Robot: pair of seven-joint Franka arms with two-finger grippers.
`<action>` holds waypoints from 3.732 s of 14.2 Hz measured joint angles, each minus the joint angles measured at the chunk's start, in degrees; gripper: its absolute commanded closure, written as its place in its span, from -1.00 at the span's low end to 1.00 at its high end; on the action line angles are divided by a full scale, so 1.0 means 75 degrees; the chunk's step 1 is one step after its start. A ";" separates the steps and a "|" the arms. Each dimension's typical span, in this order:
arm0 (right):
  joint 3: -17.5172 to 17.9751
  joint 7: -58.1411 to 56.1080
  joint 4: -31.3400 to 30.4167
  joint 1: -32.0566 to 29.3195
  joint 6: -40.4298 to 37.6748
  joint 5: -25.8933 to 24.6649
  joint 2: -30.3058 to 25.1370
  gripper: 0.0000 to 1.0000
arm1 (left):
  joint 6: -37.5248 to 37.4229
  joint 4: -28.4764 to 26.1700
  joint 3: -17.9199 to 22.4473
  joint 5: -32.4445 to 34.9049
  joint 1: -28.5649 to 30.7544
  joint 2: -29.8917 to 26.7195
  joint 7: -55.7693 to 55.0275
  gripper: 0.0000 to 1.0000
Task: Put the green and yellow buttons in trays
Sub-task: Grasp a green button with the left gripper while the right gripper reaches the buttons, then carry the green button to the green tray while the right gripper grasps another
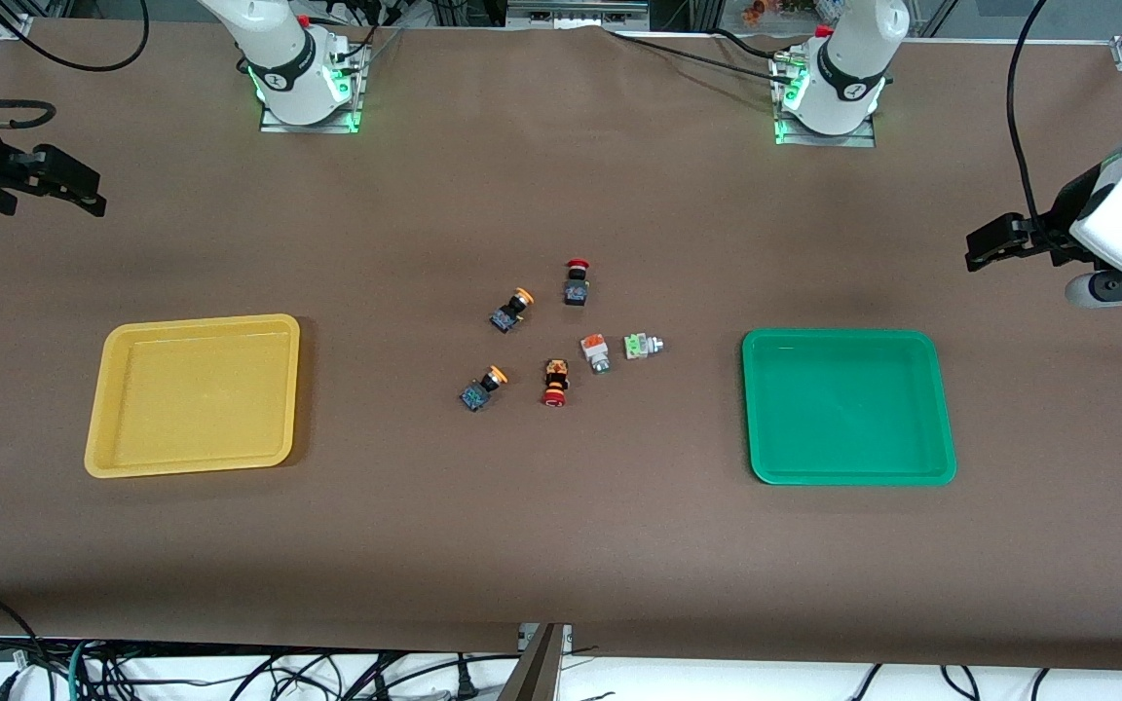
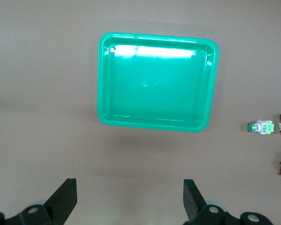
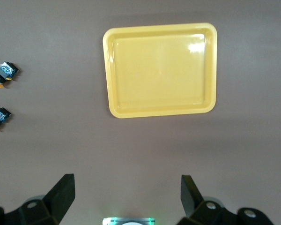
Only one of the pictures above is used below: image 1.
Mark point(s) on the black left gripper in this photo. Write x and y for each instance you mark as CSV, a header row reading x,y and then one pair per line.
x,y
1060,216

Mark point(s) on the green push button orange base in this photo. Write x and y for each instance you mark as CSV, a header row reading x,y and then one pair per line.
x,y
593,346

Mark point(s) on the yellow push button black body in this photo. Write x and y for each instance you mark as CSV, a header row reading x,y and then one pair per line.
x,y
473,395
505,316

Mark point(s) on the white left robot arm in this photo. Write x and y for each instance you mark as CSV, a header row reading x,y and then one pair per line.
x,y
853,58

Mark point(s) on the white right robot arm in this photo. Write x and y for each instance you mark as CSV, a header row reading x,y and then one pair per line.
x,y
279,54

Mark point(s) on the green plastic tray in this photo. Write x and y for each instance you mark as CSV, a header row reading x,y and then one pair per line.
x,y
843,438

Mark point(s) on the yellow plastic tray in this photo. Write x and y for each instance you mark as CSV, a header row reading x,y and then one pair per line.
x,y
191,428

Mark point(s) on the red mushroom button black body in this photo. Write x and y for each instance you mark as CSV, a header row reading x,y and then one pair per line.
x,y
576,290

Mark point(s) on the red mushroom button yellow collar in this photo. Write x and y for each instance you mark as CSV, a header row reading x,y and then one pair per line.
x,y
555,375

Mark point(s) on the brown table cover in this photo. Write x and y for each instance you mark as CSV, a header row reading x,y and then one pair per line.
x,y
561,545

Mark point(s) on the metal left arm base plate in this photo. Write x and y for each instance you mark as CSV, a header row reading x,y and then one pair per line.
x,y
863,140

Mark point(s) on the aluminium cross rail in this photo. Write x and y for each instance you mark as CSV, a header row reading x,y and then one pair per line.
x,y
576,12

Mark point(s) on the silver metal bracket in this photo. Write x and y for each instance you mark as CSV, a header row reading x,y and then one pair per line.
x,y
566,635

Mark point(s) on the grey metal post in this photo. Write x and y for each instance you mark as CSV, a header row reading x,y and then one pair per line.
x,y
534,677

